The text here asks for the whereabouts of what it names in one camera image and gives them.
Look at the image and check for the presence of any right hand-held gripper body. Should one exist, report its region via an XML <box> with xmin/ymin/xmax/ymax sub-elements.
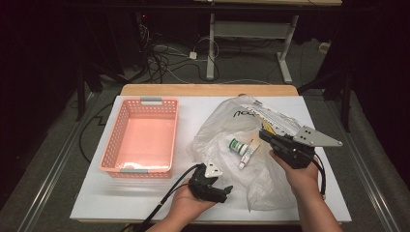
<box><xmin>273</xmin><ymin>125</ymin><xmax>343</xmax><ymax>170</ymax></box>

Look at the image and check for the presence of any white metal desk frame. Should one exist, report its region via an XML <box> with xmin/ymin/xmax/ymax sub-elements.
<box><xmin>192</xmin><ymin>0</ymin><xmax>343</xmax><ymax>85</ymax></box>

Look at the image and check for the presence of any metal floor rail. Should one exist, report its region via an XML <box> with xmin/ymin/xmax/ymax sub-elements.
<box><xmin>323</xmin><ymin>101</ymin><xmax>402</xmax><ymax>232</ymax></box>
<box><xmin>15</xmin><ymin>92</ymin><xmax>100</xmax><ymax>232</ymax></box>

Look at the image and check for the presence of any wooden table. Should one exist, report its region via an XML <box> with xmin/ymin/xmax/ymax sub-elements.
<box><xmin>76</xmin><ymin>83</ymin><xmax>351</xmax><ymax>226</ymax></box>

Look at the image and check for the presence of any left hand-held gripper black cable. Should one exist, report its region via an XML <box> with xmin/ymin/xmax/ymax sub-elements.
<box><xmin>120</xmin><ymin>163</ymin><xmax>202</xmax><ymax>232</ymax></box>

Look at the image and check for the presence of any tangle of floor cables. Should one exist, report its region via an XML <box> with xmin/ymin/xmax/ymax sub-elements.
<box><xmin>136</xmin><ymin>22</ymin><xmax>221</xmax><ymax>85</ymax></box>

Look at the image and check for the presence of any clear plastic bag smiley print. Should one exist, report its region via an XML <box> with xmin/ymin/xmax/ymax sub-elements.
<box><xmin>186</xmin><ymin>94</ymin><xmax>318</xmax><ymax>212</ymax></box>

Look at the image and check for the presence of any green and white tube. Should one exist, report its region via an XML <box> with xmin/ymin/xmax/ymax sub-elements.
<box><xmin>227</xmin><ymin>137</ymin><xmax>249</xmax><ymax>157</ymax></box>

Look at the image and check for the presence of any person's right hand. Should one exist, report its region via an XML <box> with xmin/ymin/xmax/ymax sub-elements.
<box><xmin>269</xmin><ymin>150</ymin><xmax>321</xmax><ymax>196</ymax></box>

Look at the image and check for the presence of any person's left hand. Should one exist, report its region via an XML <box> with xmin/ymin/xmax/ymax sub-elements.
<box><xmin>167</xmin><ymin>187</ymin><xmax>220</xmax><ymax>223</ymax></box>

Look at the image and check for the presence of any right hand-held gripper black cable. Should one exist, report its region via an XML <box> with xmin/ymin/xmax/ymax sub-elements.
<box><xmin>310</xmin><ymin>153</ymin><xmax>327</xmax><ymax>199</ymax></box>

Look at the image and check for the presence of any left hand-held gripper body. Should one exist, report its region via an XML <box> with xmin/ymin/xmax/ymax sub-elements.
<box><xmin>188</xmin><ymin>161</ymin><xmax>227</xmax><ymax>204</ymax></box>

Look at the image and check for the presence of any black stand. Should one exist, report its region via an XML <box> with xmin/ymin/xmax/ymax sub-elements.
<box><xmin>298</xmin><ymin>64</ymin><xmax>353</xmax><ymax>133</ymax></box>
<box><xmin>74</xmin><ymin>61</ymin><xmax>105</xmax><ymax>123</ymax></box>

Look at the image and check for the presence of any white ointment tube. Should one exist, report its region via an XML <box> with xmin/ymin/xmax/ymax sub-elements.
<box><xmin>237</xmin><ymin>138</ymin><xmax>261</xmax><ymax>171</ymax></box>

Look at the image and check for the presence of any hand-held gripper black cable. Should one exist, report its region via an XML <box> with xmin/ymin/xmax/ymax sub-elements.
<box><xmin>120</xmin><ymin>163</ymin><xmax>202</xmax><ymax>232</ymax></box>
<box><xmin>310</xmin><ymin>153</ymin><xmax>327</xmax><ymax>199</ymax></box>

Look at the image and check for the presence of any black floor cable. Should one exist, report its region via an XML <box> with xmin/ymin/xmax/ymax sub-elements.
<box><xmin>78</xmin><ymin>101</ymin><xmax>114</xmax><ymax>164</ymax></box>

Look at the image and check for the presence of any white power strip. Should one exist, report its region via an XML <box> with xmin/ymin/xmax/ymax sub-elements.
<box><xmin>317</xmin><ymin>42</ymin><xmax>333</xmax><ymax>54</ymax></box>

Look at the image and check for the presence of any pink plastic basket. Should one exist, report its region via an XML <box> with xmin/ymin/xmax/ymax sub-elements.
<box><xmin>99</xmin><ymin>96</ymin><xmax>180</xmax><ymax>179</ymax></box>

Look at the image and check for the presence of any white table mat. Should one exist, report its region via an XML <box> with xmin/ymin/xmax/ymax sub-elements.
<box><xmin>69</xmin><ymin>95</ymin><xmax>353</xmax><ymax>224</ymax></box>

